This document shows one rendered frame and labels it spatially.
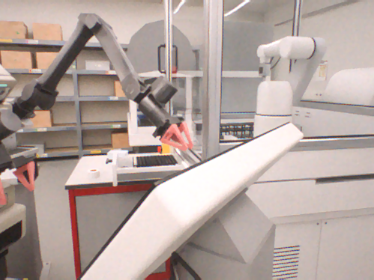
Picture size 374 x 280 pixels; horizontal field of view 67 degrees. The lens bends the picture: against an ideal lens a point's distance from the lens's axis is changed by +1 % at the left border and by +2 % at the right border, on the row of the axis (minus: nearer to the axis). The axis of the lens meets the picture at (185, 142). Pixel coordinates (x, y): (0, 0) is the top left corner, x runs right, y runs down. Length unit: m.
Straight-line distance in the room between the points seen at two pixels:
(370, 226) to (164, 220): 1.24
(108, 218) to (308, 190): 1.09
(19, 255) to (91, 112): 3.85
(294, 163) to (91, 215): 1.13
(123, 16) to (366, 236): 5.18
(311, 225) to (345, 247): 0.20
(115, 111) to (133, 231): 5.36
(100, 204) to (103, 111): 4.05
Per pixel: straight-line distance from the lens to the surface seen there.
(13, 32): 5.32
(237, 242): 0.48
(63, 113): 5.63
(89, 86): 5.58
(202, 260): 0.50
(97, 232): 1.76
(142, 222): 0.27
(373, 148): 1.29
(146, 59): 2.23
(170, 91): 0.83
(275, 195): 1.09
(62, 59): 1.24
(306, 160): 1.12
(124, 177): 1.36
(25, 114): 1.35
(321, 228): 1.28
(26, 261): 2.15
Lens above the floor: 1.28
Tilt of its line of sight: 12 degrees down
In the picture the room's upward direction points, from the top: straight up
